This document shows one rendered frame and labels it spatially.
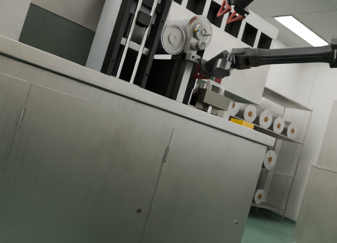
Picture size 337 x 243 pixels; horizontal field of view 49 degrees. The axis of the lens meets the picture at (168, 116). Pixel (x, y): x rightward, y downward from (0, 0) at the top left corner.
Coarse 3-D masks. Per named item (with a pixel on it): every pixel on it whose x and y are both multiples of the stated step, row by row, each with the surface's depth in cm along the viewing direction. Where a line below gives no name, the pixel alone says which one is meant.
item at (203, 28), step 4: (200, 24) 157; (204, 24) 159; (196, 28) 157; (200, 28) 158; (204, 28) 159; (208, 28) 160; (196, 32) 157; (200, 32) 158; (204, 32) 159; (208, 32) 160; (196, 36) 158; (200, 36) 158; (204, 36) 159; (208, 36) 161; (204, 40) 160
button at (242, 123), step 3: (231, 120) 150; (234, 120) 149; (237, 120) 148; (240, 120) 147; (237, 123) 147; (240, 123) 146; (243, 123) 146; (246, 123) 147; (249, 123) 148; (246, 126) 147; (249, 126) 148; (252, 126) 149
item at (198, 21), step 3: (195, 21) 158; (198, 21) 159; (201, 21) 160; (204, 21) 161; (192, 24) 157; (195, 24) 158; (207, 24) 162; (192, 27) 157; (192, 30) 157; (192, 33) 158; (192, 36) 158; (207, 39) 163
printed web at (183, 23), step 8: (168, 8) 151; (128, 24) 142; (184, 24) 160; (136, 32) 165; (136, 40) 164; (160, 40) 150; (120, 48) 142; (160, 48) 152; (184, 48) 176; (120, 56) 141; (112, 72) 142
